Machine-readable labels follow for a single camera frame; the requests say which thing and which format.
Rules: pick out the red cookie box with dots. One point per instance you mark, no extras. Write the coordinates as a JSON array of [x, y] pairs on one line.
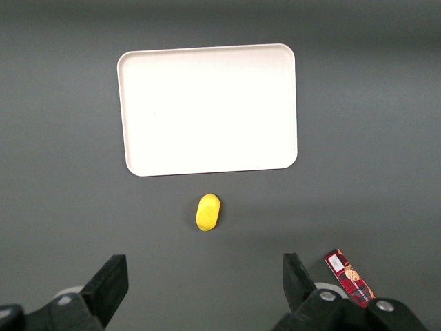
[[353, 281]]

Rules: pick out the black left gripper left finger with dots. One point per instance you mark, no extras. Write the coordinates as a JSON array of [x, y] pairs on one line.
[[107, 286]]

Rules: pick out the yellow lemon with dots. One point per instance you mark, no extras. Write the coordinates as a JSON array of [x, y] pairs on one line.
[[207, 212]]

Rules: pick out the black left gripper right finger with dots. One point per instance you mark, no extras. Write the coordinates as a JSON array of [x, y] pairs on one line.
[[298, 286]]

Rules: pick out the white rectangular plastic tray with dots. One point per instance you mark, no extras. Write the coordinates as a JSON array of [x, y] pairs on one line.
[[206, 110]]

